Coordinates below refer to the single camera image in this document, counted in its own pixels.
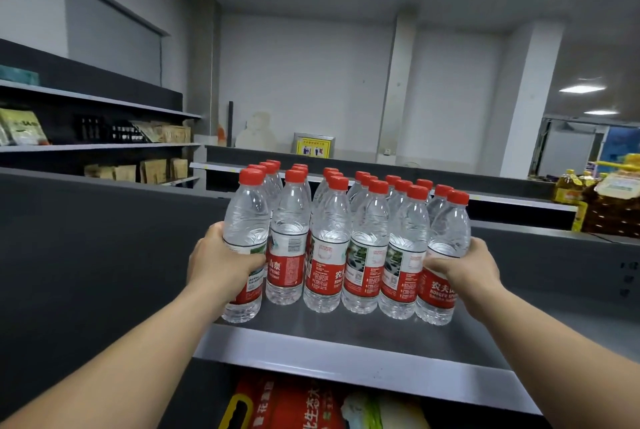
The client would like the grey window blind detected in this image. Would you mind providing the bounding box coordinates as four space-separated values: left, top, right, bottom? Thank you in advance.
63 0 171 86

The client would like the large cooking oil jug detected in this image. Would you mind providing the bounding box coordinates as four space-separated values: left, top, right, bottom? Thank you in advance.
581 154 640 239

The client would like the cluster of red-capped water bottles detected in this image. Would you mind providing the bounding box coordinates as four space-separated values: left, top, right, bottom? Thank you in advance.
247 159 455 320

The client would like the person's left hand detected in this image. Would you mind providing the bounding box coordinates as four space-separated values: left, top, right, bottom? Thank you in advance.
186 222 267 313

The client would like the person's left forearm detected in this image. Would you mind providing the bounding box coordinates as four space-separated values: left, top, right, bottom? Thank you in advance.
0 286 228 429

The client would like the grey aisle shelf unit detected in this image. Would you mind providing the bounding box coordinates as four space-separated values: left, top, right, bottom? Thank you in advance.
190 145 581 232

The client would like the blue poster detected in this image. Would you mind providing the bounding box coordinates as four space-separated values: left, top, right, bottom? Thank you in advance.
602 126 640 164

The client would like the red bag with yellow handle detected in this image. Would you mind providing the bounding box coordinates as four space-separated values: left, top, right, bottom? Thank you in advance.
218 371 352 429

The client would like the dark wall shelf unit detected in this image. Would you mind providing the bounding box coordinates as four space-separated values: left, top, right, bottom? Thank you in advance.
0 38 204 189

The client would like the row of dark glass bottles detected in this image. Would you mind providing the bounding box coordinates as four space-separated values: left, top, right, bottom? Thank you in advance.
75 115 146 142

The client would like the clear water bottle red label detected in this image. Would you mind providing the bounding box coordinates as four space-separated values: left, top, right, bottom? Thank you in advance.
414 189 472 327
221 168 273 324

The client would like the yellow cooking oil bottle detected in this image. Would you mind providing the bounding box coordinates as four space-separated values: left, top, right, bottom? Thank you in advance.
575 171 597 203
552 170 578 203

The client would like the grey metal shelf board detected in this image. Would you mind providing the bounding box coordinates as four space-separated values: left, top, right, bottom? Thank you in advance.
192 289 640 417

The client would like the white and green bag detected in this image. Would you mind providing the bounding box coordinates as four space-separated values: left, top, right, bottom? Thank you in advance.
340 390 431 429

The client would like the person's right hand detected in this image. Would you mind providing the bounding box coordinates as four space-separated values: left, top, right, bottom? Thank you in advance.
424 237 503 317

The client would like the white statue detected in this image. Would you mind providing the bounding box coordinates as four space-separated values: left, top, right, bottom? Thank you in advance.
235 112 278 150

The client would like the yellow framed sign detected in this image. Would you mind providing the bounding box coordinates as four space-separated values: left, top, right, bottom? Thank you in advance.
293 133 336 160

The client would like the dark grey shelf back panel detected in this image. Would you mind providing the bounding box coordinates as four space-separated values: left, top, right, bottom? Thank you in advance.
0 167 640 419

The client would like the teal box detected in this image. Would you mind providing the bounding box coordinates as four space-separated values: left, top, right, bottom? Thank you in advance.
0 65 40 86

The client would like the person's right forearm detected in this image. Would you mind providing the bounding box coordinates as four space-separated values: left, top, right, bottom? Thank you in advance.
462 288 640 429

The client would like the yellow-green snack packet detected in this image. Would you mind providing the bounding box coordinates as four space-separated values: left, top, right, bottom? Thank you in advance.
0 108 51 146

